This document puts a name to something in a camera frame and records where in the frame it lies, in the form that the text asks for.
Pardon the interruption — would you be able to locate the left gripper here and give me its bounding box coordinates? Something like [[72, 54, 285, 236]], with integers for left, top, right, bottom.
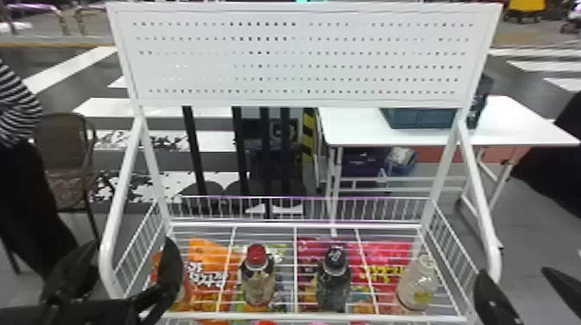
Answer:
[[38, 235, 185, 325]]

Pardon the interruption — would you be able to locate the blue tray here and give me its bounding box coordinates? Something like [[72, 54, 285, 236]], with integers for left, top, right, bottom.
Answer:
[[380, 107, 457, 131]]

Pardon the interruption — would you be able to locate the black capped bottle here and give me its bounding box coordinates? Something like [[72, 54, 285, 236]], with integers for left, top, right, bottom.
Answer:
[[316, 245, 353, 313]]

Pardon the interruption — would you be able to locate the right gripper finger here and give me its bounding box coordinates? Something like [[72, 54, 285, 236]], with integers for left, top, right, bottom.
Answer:
[[472, 269, 526, 325], [540, 265, 581, 310]]

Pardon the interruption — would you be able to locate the orange snack packet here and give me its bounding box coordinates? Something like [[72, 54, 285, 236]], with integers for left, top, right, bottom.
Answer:
[[150, 237, 291, 315]]

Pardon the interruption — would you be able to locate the brown chair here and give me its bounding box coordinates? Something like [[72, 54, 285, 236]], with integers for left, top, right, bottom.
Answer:
[[33, 112, 116, 243]]

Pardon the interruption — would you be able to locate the white wire rack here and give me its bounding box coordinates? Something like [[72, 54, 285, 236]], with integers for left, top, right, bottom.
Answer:
[[98, 1, 504, 325]]

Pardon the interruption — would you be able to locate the red capped bottle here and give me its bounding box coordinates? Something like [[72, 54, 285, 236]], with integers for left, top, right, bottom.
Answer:
[[238, 243, 277, 308]]

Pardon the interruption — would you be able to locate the striped post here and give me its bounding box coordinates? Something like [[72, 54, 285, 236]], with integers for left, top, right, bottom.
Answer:
[[301, 107, 317, 161]]

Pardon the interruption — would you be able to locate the white side table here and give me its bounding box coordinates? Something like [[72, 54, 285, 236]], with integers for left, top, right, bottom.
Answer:
[[316, 94, 581, 250]]

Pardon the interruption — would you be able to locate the clear bottle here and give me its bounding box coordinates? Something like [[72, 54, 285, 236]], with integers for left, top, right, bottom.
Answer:
[[395, 253, 439, 312]]

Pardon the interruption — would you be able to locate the red snack packet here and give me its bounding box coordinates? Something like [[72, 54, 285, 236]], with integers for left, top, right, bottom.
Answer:
[[297, 237, 415, 315]]

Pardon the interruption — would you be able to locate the person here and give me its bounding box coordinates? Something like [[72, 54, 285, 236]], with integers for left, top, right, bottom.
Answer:
[[0, 59, 80, 279]]

